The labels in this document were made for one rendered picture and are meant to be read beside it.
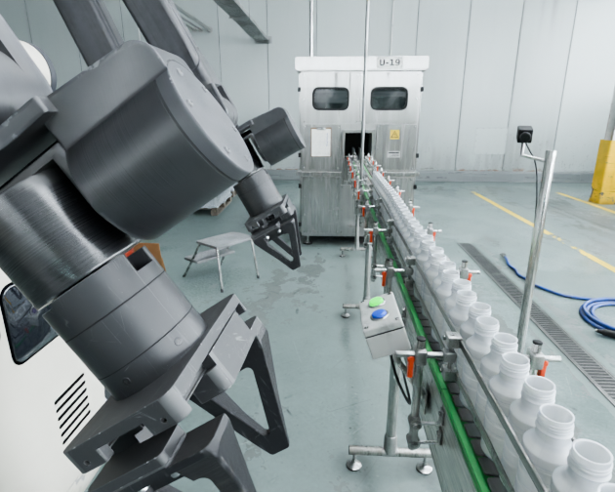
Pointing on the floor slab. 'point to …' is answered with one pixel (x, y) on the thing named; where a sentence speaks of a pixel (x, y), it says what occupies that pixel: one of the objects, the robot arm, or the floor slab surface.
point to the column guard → (609, 172)
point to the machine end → (315, 225)
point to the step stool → (219, 250)
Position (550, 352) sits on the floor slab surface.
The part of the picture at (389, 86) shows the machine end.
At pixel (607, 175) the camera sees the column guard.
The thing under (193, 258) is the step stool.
